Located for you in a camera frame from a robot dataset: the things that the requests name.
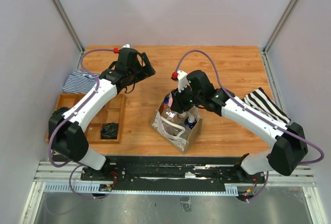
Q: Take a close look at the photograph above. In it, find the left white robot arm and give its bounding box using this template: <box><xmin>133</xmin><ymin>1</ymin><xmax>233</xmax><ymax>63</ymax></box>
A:
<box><xmin>48</xmin><ymin>46</ymin><xmax>156</xmax><ymax>181</ymax></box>

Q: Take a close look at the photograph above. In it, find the purple cable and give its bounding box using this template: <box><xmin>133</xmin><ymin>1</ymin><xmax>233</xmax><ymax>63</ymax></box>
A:
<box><xmin>44</xmin><ymin>48</ymin><xmax>120</xmax><ymax>215</ymax></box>
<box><xmin>172</xmin><ymin>49</ymin><xmax>325</xmax><ymax>203</ymax></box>

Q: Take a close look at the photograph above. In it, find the orange bottle blue cap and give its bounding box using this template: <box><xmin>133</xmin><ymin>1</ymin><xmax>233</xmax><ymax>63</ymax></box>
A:
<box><xmin>184</xmin><ymin>115</ymin><xmax>197</xmax><ymax>129</ymax></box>

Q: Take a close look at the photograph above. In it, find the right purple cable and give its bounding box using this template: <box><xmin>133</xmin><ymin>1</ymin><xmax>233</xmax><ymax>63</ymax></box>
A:
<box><xmin>172</xmin><ymin>49</ymin><xmax>325</xmax><ymax>203</ymax></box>

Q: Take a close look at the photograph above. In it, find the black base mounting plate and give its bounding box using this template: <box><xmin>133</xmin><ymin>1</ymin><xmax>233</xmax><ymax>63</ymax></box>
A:
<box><xmin>81</xmin><ymin>155</ymin><xmax>265</xmax><ymax>192</ymax></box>

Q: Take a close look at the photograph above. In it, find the blue striped cloth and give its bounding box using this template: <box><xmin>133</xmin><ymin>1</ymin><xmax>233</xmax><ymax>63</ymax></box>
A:
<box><xmin>63</xmin><ymin>69</ymin><xmax>99</xmax><ymax>94</ymax></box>

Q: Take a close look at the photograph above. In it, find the grey slotted cable duct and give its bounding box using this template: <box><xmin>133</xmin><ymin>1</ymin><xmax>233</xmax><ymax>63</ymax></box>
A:
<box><xmin>43</xmin><ymin>182</ymin><xmax>239</xmax><ymax>197</ymax></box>

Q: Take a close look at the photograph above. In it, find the black white striped cloth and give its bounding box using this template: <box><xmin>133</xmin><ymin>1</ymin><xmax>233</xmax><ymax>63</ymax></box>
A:
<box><xmin>242</xmin><ymin>87</ymin><xmax>291</xmax><ymax>124</ymax></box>

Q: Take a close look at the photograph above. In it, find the canvas tote bag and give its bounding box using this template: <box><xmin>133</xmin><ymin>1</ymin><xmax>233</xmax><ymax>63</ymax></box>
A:
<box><xmin>151</xmin><ymin>99</ymin><xmax>203</xmax><ymax>154</ymax></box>

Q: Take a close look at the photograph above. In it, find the pink cap clear bottle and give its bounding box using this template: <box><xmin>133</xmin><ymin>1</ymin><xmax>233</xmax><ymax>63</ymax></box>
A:
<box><xmin>162</xmin><ymin>93</ymin><xmax>177</xmax><ymax>120</ymax></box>

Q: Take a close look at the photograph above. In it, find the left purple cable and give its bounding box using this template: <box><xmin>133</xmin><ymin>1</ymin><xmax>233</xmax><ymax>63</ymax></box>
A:
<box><xmin>44</xmin><ymin>48</ymin><xmax>120</xmax><ymax>215</ymax></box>

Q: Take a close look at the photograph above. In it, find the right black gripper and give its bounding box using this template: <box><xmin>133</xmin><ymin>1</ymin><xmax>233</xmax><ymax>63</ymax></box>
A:
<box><xmin>171</xmin><ymin>83</ymin><xmax>203</xmax><ymax>113</ymax></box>

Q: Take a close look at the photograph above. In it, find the dark green rolled sock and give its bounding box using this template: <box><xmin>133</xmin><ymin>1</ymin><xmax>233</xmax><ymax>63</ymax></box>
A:
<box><xmin>100</xmin><ymin>123</ymin><xmax>118</xmax><ymax>140</ymax></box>

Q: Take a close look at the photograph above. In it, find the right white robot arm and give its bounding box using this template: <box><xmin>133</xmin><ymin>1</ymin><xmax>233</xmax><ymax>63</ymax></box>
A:
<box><xmin>170</xmin><ymin>70</ymin><xmax>308</xmax><ymax>183</ymax></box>

